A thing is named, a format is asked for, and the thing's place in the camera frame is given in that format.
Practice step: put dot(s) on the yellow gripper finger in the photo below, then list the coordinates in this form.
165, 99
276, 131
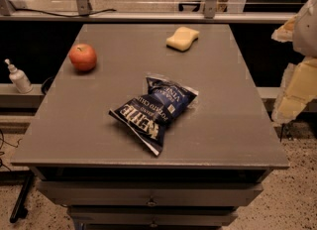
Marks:
298, 87
285, 32

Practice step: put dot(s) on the yellow sponge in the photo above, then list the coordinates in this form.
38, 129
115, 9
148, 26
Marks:
182, 39

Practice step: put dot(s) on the lower grey drawer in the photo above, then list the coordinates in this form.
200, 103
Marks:
156, 216

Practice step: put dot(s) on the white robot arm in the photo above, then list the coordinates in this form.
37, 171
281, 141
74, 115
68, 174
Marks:
305, 30

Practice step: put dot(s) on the grey drawer cabinet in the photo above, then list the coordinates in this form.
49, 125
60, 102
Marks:
223, 136

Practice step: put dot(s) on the red apple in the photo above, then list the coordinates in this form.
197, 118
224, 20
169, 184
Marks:
83, 57

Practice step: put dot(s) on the black floor stand leg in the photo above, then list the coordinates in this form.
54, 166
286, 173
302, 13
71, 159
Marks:
19, 210

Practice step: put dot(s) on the grey drawer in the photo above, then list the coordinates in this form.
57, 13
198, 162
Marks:
150, 194
156, 216

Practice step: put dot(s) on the white pump bottle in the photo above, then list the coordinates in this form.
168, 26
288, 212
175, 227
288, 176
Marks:
19, 78

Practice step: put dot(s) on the upper grey drawer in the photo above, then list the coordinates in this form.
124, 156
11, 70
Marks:
150, 194

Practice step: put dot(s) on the blue kettle chips bag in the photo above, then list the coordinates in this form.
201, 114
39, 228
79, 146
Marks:
150, 114

